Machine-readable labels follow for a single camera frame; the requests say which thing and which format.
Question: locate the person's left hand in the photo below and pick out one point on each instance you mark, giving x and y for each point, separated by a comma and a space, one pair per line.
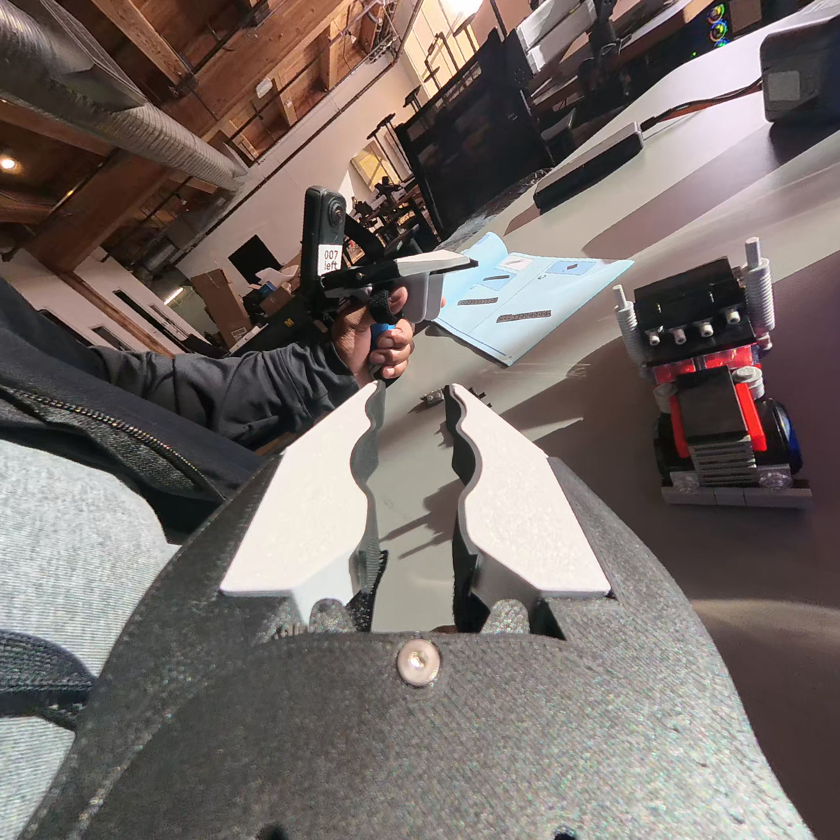
394, 348

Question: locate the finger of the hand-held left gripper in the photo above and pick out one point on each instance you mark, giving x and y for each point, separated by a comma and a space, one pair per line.
433, 262
425, 295

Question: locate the dark grey toy brick plate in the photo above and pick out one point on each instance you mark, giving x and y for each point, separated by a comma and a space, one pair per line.
432, 397

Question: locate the dark grey cube power station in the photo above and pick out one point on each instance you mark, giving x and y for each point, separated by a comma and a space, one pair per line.
800, 65

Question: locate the grey desk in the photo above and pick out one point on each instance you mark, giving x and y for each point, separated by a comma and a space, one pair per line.
754, 558

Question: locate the black flat power bank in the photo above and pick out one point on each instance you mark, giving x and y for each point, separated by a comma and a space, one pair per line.
590, 170

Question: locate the light blue instruction booklet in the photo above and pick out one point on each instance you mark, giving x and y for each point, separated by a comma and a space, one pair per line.
525, 328

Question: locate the black high-back office chair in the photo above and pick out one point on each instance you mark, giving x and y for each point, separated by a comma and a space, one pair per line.
472, 144

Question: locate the person's grey sweatshirt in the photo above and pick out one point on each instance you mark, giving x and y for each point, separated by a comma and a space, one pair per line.
65, 558

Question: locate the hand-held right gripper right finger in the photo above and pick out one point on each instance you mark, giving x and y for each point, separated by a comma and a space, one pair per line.
538, 525

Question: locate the silver flexible duct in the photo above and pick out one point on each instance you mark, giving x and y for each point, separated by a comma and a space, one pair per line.
164, 144

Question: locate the computer case with coloured lights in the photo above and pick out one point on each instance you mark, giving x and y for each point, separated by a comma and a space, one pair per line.
718, 26

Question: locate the red black toy brick truck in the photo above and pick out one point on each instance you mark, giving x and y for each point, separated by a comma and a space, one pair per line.
709, 407

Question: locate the brown cardboard box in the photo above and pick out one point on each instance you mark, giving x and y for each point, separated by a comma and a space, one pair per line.
220, 308

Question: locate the black monitor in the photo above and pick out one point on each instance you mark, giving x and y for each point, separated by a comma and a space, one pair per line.
254, 257

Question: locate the white cardboard box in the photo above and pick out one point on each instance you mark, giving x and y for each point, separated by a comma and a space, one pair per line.
558, 56
551, 19

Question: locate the person's dark jacket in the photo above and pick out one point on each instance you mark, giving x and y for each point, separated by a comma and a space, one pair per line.
65, 407

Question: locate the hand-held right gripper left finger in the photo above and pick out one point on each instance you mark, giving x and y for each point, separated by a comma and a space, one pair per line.
302, 525

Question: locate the black workbench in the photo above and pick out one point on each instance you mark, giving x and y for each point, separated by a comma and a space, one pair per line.
282, 331

